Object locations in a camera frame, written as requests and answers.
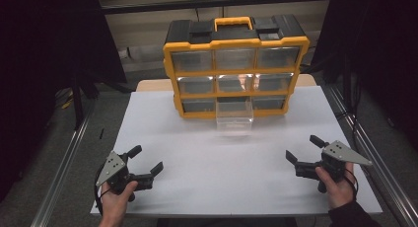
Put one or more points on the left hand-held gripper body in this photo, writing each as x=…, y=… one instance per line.
x=113, y=166

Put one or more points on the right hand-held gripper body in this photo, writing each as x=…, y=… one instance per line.
x=341, y=153

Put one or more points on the person's right hand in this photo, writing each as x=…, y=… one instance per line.
x=338, y=189

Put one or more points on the person's left hand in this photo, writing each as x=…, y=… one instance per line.
x=115, y=202

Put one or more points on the small black floor item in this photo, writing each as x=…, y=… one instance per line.
x=102, y=133

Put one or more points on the white table cover sheet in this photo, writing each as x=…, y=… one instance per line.
x=210, y=174

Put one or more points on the pulled-out clear plastic drawer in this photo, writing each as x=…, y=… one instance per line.
x=234, y=121

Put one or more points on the black metal stand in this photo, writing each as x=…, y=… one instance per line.
x=78, y=105

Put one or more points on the yellow floor item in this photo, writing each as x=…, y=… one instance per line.
x=67, y=103

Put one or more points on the set of clear drawers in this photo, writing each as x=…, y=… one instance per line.
x=192, y=60

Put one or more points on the black curtain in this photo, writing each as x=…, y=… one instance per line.
x=381, y=49
x=39, y=56

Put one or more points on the yellow and black organizer cabinet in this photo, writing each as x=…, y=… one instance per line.
x=236, y=42

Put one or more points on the black horizontal bar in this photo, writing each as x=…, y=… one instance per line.
x=210, y=4

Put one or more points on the aluminium frame rail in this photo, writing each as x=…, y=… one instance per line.
x=374, y=154
x=62, y=167

